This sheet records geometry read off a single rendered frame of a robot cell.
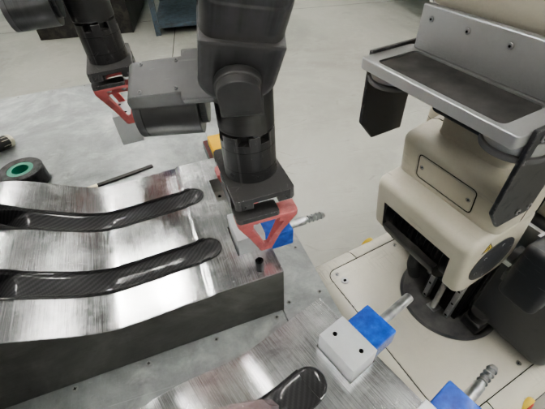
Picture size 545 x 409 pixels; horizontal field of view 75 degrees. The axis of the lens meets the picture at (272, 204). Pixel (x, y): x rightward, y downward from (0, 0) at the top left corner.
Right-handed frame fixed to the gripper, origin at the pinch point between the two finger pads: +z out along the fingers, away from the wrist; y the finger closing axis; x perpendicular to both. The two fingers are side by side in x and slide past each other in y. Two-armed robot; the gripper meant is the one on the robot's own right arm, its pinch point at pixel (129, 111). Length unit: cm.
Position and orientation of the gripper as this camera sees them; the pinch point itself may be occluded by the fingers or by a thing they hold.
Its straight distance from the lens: 66.8
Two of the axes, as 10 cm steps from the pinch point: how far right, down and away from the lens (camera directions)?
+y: 3.5, 6.4, -6.8
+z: 0.6, 7.1, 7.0
